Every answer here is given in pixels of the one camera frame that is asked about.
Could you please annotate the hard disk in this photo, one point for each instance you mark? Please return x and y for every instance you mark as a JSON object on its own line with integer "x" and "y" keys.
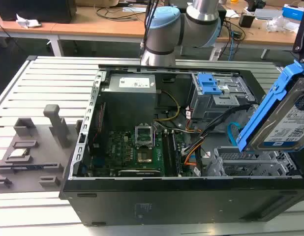
{"x": 282, "y": 115}

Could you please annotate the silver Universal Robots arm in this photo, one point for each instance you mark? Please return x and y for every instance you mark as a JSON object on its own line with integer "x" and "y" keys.
{"x": 164, "y": 29}

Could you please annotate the metal disk bay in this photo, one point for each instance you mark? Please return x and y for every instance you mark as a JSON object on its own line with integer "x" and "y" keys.
{"x": 250, "y": 162}

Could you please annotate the blue white cardboard box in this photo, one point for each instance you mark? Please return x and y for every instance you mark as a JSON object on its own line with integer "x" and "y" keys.
{"x": 293, "y": 11}

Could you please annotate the clear plastic wrap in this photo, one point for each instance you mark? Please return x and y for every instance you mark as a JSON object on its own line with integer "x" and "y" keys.
{"x": 280, "y": 24}

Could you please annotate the small black box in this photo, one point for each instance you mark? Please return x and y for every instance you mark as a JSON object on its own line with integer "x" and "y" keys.
{"x": 246, "y": 20}

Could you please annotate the blue drive cage latch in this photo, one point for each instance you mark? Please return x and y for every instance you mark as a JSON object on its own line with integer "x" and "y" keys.
{"x": 207, "y": 84}

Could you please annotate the metal drive cage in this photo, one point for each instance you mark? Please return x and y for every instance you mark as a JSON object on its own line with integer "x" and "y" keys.
{"x": 216, "y": 98}

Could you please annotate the grey power supply unit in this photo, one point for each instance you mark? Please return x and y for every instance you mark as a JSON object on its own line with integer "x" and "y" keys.
{"x": 132, "y": 86}

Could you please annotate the black RAM slots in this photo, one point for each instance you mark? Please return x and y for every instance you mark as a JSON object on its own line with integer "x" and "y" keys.
{"x": 172, "y": 155}

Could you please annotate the wooden desk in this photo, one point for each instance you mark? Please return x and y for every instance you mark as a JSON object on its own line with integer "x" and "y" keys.
{"x": 112, "y": 22}

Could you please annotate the CPU socket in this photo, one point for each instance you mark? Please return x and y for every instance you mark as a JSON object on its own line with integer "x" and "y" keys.
{"x": 144, "y": 156}

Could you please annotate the green motherboard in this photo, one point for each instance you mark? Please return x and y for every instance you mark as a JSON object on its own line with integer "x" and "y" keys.
{"x": 132, "y": 152}

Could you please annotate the black open PC case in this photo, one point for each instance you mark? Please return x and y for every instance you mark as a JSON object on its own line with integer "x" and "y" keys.
{"x": 166, "y": 191}

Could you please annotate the black computer box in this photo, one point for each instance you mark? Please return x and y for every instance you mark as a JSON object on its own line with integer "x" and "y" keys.
{"x": 36, "y": 9}

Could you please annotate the crumpled white paper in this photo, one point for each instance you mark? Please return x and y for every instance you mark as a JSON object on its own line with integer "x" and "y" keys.
{"x": 27, "y": 21}

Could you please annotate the grey parts rack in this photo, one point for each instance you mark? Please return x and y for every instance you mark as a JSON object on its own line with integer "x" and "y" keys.
{"x": 31, "y": 152}

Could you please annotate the silver CPU chip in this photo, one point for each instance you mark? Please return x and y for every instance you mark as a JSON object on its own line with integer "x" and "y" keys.
{"x": 18, "y": 153}

